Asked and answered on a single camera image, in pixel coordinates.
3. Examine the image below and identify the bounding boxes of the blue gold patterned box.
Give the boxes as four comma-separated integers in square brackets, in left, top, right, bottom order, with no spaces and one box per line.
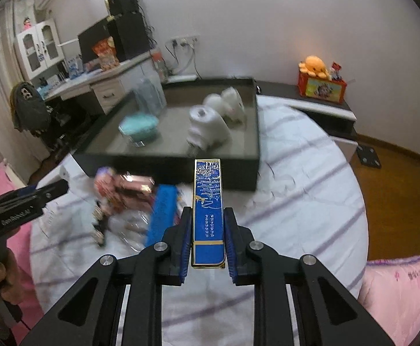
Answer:
[191,159,225,269]

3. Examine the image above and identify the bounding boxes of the blue rectangular plastic case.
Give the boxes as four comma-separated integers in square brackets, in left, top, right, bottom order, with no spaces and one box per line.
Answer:
[145,184,178,248]

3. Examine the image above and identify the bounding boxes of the clear plastic bottle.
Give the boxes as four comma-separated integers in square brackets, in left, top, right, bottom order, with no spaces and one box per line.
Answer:
[118,211,150,253]

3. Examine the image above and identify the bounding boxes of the black hair clips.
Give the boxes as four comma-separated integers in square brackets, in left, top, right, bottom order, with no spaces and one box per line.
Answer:
[92,202,109,247]

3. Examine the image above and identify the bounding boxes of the pink patterned small packet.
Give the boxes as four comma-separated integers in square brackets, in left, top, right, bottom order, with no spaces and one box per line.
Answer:
[93,167,124,216]

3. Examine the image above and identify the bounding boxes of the rose gold metallic cylinder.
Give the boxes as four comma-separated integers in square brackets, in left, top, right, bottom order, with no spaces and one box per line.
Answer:
[116,173,155,200]

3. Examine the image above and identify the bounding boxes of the person's left hand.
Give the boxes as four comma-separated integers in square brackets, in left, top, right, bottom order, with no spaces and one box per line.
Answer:
[0,248,24,304]

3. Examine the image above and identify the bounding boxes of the dark jacket on chair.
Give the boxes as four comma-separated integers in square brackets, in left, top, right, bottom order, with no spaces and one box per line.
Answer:
[9,82,51,133]

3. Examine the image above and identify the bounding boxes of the black office chair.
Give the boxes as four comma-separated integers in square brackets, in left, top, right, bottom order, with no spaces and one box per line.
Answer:
[39,98,92,152]

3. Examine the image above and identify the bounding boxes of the teal round container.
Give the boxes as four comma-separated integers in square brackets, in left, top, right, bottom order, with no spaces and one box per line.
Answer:
[118,112,159,147]

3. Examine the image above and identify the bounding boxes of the white desk with drawers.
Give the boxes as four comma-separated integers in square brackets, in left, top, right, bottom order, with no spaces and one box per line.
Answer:
[44,52,154,114]

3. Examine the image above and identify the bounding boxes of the white plug-in device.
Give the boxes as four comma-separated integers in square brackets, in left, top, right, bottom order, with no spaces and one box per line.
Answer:
[187,105,230,151]

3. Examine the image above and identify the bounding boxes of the clear pack of blue items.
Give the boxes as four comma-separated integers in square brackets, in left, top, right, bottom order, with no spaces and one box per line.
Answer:
[134,74,167,116]

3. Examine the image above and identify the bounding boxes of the white glass-door cabinet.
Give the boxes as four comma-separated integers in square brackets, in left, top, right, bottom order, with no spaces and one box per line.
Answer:
[14,19,65,80]

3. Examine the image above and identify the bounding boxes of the black shallow tray box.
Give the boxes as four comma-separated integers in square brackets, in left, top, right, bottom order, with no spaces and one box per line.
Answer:
[72,78,260,191]

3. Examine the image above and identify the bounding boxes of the orange snack bag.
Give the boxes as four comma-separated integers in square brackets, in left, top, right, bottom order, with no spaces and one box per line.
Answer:
[92,37,120,71]

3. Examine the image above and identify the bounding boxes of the pink bedding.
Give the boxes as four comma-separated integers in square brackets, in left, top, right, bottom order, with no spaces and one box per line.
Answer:
[358,255,420,345]

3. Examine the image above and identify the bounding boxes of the black computer monitor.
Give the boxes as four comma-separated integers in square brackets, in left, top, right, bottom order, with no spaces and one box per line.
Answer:
[78,18,110,64]

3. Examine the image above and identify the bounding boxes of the white round night light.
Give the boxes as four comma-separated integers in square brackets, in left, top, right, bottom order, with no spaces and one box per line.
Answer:
[203,87,246,123]

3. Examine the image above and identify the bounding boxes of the black square floor scale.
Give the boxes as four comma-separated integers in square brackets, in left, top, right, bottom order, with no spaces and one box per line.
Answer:
[356,144,381,169]

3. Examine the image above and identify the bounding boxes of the red-capped bottle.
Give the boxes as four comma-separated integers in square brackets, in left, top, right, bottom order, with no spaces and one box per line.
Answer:
[151,51,168,83]

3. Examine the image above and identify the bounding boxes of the black white tv cabinet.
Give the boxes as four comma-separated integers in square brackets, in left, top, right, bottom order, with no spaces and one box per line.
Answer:
[256,80,358,162]

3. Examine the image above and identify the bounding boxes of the black computer tower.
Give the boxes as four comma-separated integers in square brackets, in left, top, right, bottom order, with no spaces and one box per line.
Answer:
[107,13,150,62]

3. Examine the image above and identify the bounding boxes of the red cartoon storage box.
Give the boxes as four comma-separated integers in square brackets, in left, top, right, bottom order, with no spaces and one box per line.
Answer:
[297,72,347,105]

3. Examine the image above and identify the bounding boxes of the black box on tower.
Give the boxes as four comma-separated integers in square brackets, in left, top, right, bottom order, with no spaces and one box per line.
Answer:
[108,0,140,16]

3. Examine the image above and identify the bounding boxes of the orange octopus plush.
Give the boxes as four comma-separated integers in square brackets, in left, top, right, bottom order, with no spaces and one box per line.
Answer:
[298,55,330,80]

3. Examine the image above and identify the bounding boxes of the white wall power strip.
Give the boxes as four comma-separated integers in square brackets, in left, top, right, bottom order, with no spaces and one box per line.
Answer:
[169,34,200,47]

